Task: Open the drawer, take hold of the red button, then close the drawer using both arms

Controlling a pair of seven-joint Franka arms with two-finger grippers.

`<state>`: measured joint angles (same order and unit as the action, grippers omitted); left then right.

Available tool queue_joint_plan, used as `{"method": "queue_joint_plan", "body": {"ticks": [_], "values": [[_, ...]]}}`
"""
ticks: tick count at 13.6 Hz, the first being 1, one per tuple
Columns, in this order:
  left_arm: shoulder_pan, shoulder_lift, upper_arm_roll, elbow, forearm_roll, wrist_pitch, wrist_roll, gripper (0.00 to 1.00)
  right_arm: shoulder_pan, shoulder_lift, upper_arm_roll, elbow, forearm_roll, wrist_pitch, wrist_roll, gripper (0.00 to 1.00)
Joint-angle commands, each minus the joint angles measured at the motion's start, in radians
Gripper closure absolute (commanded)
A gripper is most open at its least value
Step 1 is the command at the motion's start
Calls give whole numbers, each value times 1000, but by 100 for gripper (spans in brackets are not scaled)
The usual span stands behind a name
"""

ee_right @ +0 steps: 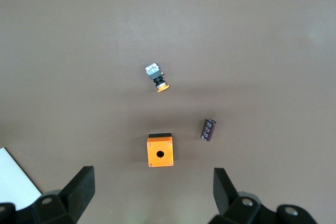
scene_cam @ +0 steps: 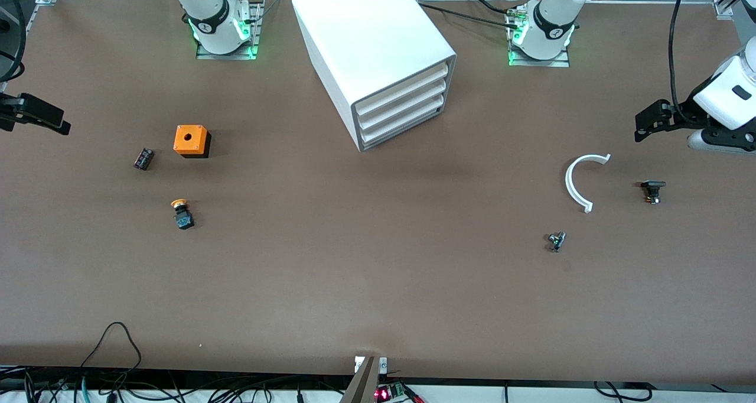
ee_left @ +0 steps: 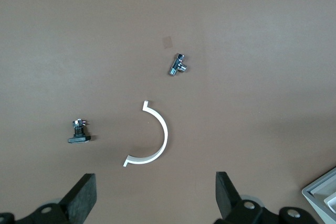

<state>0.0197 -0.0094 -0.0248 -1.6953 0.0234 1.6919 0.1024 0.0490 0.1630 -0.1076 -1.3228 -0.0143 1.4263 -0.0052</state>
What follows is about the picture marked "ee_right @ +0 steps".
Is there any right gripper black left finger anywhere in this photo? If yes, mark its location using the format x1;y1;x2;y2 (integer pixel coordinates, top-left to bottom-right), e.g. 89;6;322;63
31;166;96;224

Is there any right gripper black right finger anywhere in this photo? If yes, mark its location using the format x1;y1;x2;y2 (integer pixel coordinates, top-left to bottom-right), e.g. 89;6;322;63
208;168;274;224

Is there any white drawer cabinet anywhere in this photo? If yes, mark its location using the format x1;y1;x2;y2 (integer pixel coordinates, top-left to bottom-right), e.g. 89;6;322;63
0;147;43;211

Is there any orange mushroom push button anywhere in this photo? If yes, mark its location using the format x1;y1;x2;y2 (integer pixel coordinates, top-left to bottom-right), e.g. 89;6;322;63
145;63;171;93

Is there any orange button enclosure box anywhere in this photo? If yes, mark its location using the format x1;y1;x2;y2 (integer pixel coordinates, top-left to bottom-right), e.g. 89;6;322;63
146;133;175;167

